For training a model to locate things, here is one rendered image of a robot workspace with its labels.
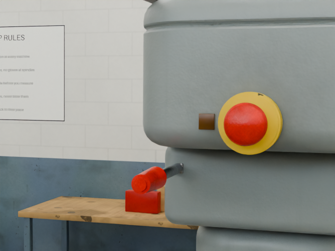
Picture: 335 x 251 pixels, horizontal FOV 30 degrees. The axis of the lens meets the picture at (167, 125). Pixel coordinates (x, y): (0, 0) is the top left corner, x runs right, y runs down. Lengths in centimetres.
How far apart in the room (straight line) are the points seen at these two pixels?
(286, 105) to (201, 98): 8
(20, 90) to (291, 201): 514
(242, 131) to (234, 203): 17
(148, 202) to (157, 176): 411
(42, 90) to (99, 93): 54
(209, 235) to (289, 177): 14
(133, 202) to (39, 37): 181
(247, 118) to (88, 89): 493
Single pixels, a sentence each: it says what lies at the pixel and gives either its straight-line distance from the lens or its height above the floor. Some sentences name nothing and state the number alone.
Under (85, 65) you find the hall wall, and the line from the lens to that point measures 549.
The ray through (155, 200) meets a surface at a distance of 472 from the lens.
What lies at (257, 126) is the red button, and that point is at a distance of 57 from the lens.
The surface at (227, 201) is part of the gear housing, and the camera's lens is 73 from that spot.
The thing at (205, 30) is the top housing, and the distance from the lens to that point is 63.
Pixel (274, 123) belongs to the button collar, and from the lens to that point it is 59.
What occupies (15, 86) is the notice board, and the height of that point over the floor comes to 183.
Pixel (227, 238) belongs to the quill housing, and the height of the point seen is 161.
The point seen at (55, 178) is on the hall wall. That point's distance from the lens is 565.
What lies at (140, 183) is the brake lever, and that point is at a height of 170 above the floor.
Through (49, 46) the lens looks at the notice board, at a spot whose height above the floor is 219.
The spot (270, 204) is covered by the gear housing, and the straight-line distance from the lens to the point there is 72.
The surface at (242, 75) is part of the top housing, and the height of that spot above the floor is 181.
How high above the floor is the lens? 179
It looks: 3 degrees down
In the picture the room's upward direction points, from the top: straight up
